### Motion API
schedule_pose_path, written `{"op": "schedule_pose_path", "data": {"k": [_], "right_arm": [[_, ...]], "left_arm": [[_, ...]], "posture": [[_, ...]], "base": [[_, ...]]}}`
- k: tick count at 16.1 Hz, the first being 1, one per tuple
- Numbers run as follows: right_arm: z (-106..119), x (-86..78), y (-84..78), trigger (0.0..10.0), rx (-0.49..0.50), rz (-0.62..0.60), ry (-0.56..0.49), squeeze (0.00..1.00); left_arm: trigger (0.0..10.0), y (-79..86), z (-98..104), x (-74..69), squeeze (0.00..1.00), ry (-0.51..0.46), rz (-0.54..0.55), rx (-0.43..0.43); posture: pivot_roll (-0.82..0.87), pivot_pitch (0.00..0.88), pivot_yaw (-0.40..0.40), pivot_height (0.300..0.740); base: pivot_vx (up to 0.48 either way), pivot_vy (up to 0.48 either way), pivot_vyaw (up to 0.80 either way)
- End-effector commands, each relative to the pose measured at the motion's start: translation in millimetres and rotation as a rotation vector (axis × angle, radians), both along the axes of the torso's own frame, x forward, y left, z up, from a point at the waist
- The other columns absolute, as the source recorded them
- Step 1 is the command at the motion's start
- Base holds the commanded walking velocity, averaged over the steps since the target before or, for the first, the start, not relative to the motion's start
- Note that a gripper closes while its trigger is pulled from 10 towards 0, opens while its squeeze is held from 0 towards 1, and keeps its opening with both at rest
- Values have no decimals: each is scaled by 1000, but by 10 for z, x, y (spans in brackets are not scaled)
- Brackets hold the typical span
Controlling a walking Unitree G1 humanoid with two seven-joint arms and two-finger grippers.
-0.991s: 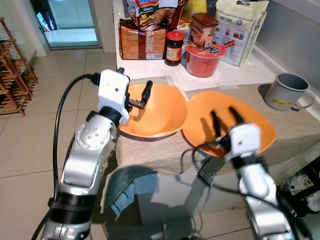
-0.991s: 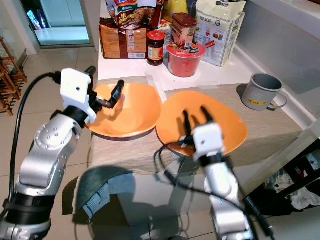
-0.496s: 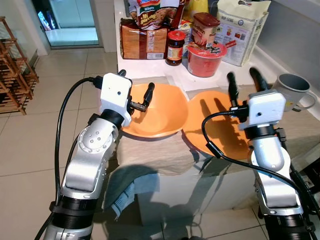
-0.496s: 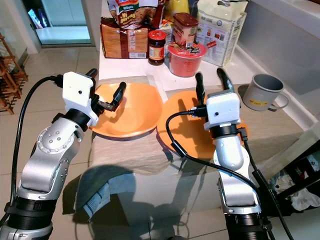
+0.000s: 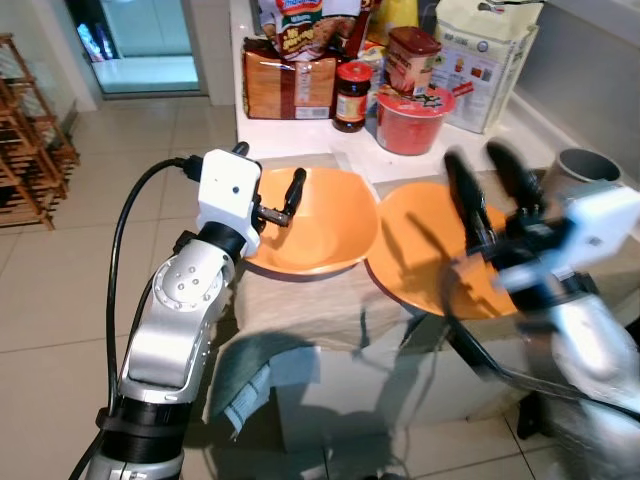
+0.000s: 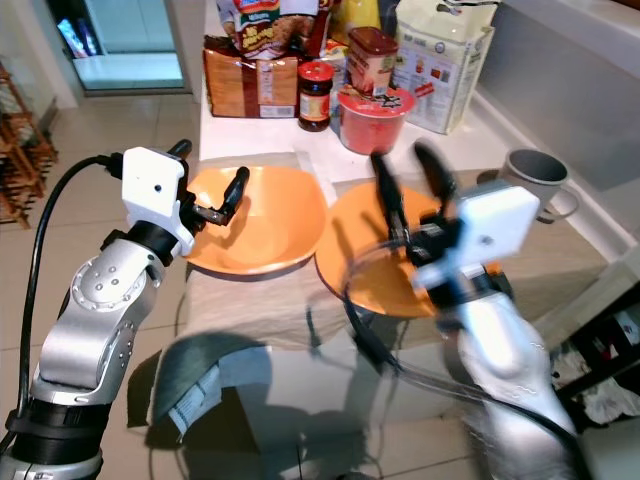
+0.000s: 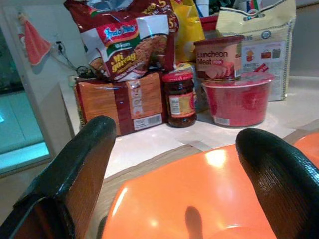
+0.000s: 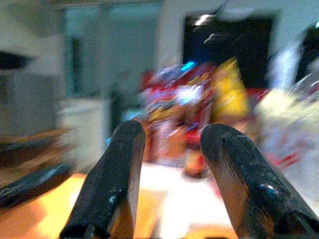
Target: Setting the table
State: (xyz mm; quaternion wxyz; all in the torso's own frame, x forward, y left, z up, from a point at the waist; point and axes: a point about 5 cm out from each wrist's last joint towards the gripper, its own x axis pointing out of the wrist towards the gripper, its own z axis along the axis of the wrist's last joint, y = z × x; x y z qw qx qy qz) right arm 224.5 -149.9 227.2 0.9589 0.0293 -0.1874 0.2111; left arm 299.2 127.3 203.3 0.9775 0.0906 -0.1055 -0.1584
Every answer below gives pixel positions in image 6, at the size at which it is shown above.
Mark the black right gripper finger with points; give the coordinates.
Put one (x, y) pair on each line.
(392, 200)
(438, 178)

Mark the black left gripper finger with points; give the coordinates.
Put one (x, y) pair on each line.
(239, 192)
(180, 150)

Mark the orange angular plastic bowl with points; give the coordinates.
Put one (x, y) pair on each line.
(280, 225)

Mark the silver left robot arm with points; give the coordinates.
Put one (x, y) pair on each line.
(90, 320)

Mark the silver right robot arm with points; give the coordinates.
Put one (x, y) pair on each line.
(510, 360)

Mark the orange round plate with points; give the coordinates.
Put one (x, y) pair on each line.
(355, 250)

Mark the red instant noodle cup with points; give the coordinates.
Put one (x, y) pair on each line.
(372, 125)

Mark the brown bread package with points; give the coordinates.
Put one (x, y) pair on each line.
(250, 85)

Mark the grey enamel mug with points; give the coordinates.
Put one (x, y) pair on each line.
(540, 180)

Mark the white printed food bag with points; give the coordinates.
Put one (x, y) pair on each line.
(445, 65)

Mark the dark sauce jar red lid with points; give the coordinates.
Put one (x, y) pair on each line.
(316, 100)

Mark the glass door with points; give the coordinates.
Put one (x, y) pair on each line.
(125, 40)

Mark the brown canister with red lid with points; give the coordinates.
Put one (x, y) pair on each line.
(372, 60)

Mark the wooden slatted rack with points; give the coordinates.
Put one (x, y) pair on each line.
(22, 150)

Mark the colourful snack bag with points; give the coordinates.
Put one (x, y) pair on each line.
(270, 25)

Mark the grey green floor mat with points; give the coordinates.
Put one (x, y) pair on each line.
(210, 375)

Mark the yellow food package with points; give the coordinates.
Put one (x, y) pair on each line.
(352, 18)

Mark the black low shelf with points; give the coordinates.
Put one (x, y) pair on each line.
(605, 335)

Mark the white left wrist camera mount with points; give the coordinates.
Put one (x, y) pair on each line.
(155, 195)

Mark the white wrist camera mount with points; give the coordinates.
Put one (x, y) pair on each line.
(155, 195)
(485, 225)

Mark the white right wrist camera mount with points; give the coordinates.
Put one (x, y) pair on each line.
(485, 225)

